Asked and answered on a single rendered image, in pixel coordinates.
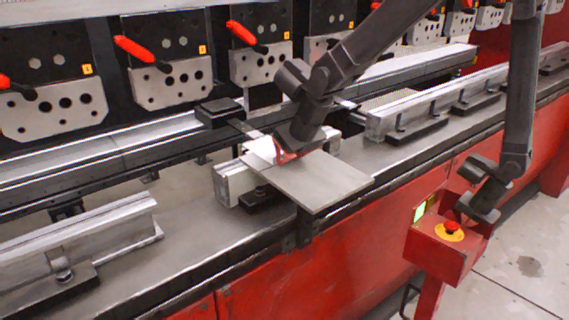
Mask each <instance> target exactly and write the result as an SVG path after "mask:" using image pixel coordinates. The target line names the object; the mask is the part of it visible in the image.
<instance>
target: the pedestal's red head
mask: <svg viewBox="0 0 569 320"><path fill-rule="evenodd" d="M443 184H446V186H447V184H448V180H445V181H444V182H443V183H441V184H440V185H438V186H437V187H436V188H435V189H434V190H432V191H431V192H430V194H429V195H428V196H426V197H425V198H424V199H423V200H421V201H420V202H419V203H418V204H417V205H416V206H415V207H414V208H413V209H412V218H411V222H410V225H409V228H408V230H407V235H406V242H405V245H404V250H403V253H402V257H403V258H404V259H406V260H407V261H408V262H411V263H413V264H414V265H416V266H418V267H419V268H421V269H423V270H424V271H426V272H428V273H430V275H431V274H432V276H434V277H435V278H437V279H438V280H440V281H442V282H444V283H445V284H448V285H449V286H450V287H452V288H454V289H456V288H457V286H458V285H459V284H460V282H461V281H462V280H463V278H464V277H465V276H467V274H468V273H469V272H470V270H471V269H472V267H473V266H474V265H475V264H476V262H477V261H478V259H479V258H480V257H481V256H482V255H483V254H484V252H485V250H486V248H487V245H488V243H489V239H490V236H491V235H492V232H493V229H494V226H495V223H496V221H497V220H496V221H495V222H494V224H493V225H492V226H491V227H489V225H488V224H486V223H485V222H484V221H483V220H481V221H480V222H479V223H478V224H477V225H474V226H471V227H467V228H466V227H464V226H461V214H462V212H460V211H459V210H458V209H456V204H457V201H458V200H459V199H460V198H461V197H462V194H459V193H457V192H455V191H453V190H449V189H447V188H446V187H445V192H444V194H443V196H442V198H441V199H439V200H440V203H439V208H438V211H437V214H436V213H433V212H430V211H429V210H427V211H426V212H425V213H424V210H425V207H426V203H427V199H428V198H429V197H430V196H431V195H432V194H433V192H435V191H436V193H435V198H436V195H437V191H438V189H439V188H440V186H441V185H443ZM435 198H434V202H435ZM423 202H425V205H424V209H423V215H422V216H421V217H420V218H419V219H418V220H417V221H415V222H414V223H413V220H414V216H415V212H416V209H417V208H418V206H419V205H420V204H421V203H423ZM437 202H438V201H437ZM437 202H436V203H437ZM433 205H434V204H433ZM430 208H431V207H430ZM430 208H429V209H430ZM446 220H451V221H455V222H457V223H458V224H459V225H460V229H461V230H462V231H463V233H464V238H463V240H460V241H448V240H444V239H442V238H440V237H439V236H437V234H436V233H435V231H434V228H435V226H436V225H438V224H440V223H443V222H444V221H446Z"/></svg>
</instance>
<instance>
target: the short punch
mask: <svg viewBox="0 0 569 320"><path fill-rule="evenodd" d="M243 92H244V107H245V111H246V116H247V119H251V118H255V117H257V116H260V115H264V114H266V113H271V112H274V111H277V110H280V103H282V102H283V92H282V91H281V90H280V89H279V88H278V87H277V86H276V85H275V84H274V82H273V81H272V82H268V83H264V84H261V85H257V86H251V87H247V88H243Z"/></svg>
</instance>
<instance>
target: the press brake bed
mask: <svg viewBox="0 0 569 320"><path fill-rule="evenodd" d="M504 125H505V119H502V120H501V121H499V122H497V123H495V124H492V125H490V126H489V127H488V128H486V129H484V130H481V131H479V132H478V133H476V134H474V135H472V136H470V137H468V138H466V139H465V140H463V141H461V142H459V143H457V144H455V145H454V146H451V147H449V148H447V149H446V150H444V151H442V152H439V153H437V154H435V155H433V156H432V157H430V158H428V159H426V160H424V161H422V162H420V163H419V164H417V165H415V166H413V167H411V168H409V169H407V170H405V171H404V172H402V173H400V174H397V175H396V176H394V177H392V178H390V179H388V180H386V181H385V182H383V183H381V184H379V185H377V186H375V187H373V188H372V189H370V190H367V192H365V193H363V194H362V195H359V196H357V197H355V198H353V199H351V200H349V201H348V202H346V203H344V204H343V206H342V207H339V208H337V209H335V210H333V211H332V212H326V213H325V214H323V215H321V216H320V217H318V218H315V219H313V232H312V243H311V244H310V245H309V246H306V247H305V248H303V249H301V250H300V248H299V247H298V246H297V245H296V229H293V230H292V231H290V232H289V233H287V234H284V235H282V236H280V237H279V238H278V239H276V240H273V241H271V242H269V243H267V244H266V245H265V246H262V247H260V248H258V249H256V250H255V251H252V252H251V253H249V254H247V255H245V256H243V257H241V258H239V259H237V260H236V262H233V263H231V264H230V265H228V266H226V267H223V268H221V269H219V270H218V271H216V272H214V273H211V274H209V275H208V276H206V277H205V278H203V279H200V280H198V281H196V282H195V283H194V284H191V285H189V286H187V287H185V288H184V289H182V290H180V291H178V292H176V293H174V294H172V295H170V296H168V297H167V298H165V299H163V300H161V301H159V302H157V303H155V304H153V305H152V306H149V307H148V308H146V309H144V310H142V311H140V312H138V313H136V314H135V315H133V316H131V317H128V318H126V319H125V320H390V319H391V318H392V317H393V316H394V315H395V314H396V313H397V312H398V311H399V310H400V307H401V301H402V298H403V295H404V291H405V287H406V284H409V283H411V284H414V285H416V286H417V287H419V288H420V289H421V288H422V286H423V280H424V278H425V274H426V271H424V270H423V269H421V268H419V267H418V266H416V265H414V264H413V263H411V262H408V261H407V260H406V259H404V258H403V257H402V253H403V250H404V245H405V242H406V235H407V230H408V228H409V225H410V222H411V218H412V209H413V208H414V207H415V206H416V205H417V204H418V203H419V202H420V201H421V200H423V199H424V198H425V197H426V196H428V195H429V194H430V192H431V191H432V190H434V189H435V188H436V187H437V186H438V185H440V184H441V183H443V182H444V181H445V180H448V184H447V186H446V188H447V189H449V190H453V191H455V192H457V193H459V194H462V195H463V194H464V193H465V192H466V191H467V190H469V191H471V192H472V193H473V194H475V193H476V192H477V191H478V189H479V188H480V187H481V185H482V184H483V183H484V182H483V183H482V184H481V185H479V186H477V187H476V188H473V187H471V182H469V181H468V180H466V179H464V178H463V177H461V176H460V175H459V174H457V173H456V170H457V169H458V168H459V167H460V165H461V164H462V163H463V162H464V160H465V159H466V158H467V157H468V156H469V155H470V154H471V153H472V152H476V153H477V154H479V155H481V156H483V157H486V158H487V159H489V160H493V161H495V162H497V163H499V156H500V151H501V142H502V135H503V132H504ZM568 125H569V84H567V85H565V86H562V87H561V88H559V89H557V90H556V91H553V92H551V93H550V94H548V95H546V96H544V97H542V98H540V99H538V100H537V101H535V109H534V118H533V144H532V148H533V153H532V162H531V164H530V166H529V167H528V169H527V171H526V172H525V174H524V175H523V176H522V177H520V178H518V179H513V180H512V182H513V186H512V187H511V189H510V190H509V191H508V192H507V193H506V194H505V196H504V197H503V199H502V200H501V201H500V203H499V204H498V205H497V206H496V207H495V208H494V209H495V210H498V211H500V213H501V215H500V216H499V218H498V219H497V221H496V223H495V226H494V229H493V231H494V230H495V229H496V228H497V227H499V226H500V225H501V224H502V223H504V222H505V221H506V220H507V219H508V218H509V217H510V216H511V215H512V214H514V213H515V212H516V211H517V210H518V209H520V208H521V207H522V206H523V205H525V204H526V203H527V202H528V200H529V199H530V198H532V197H533V196H534V195H535V194H536V193H538V192H539V190H540V187H541V185H538V184H536V183H534V182H532V180H533V179H535V178H536V177H537V176H538V175H539V174H540V172H541V171H542V170H543V169H544V167H545V166H546V165H547V164H548V162H549V161H550V160H551V159H552V157H553V156H554V155H555V154H556V153H557V151H558V149H559V146H560V144H561V141H562V139H563V137H564V135H565V133H566V130H567V127H568Z"/></svg>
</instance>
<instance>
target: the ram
mask: <svg viewBox="0 0 569 320"><path fill-rule="evenodd" d="M256 1H265V0H32V1H20V2H7V3H0V27H3V26H12V25H28V24H37V23H46V22H55V21H64V20H73V19H90V18H99V17H108V16H117V15H126V14H133V13H143V12H151V11H160V10H169V9H178V8H194V7H203V6H213V5H222V4H231V3H248V2H256Z"/></svg>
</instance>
